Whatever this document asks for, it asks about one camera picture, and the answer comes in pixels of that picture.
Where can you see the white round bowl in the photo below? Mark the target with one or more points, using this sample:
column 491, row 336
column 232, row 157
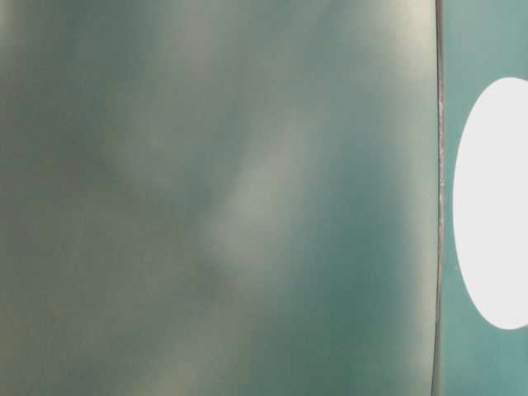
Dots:
column 490, row 204

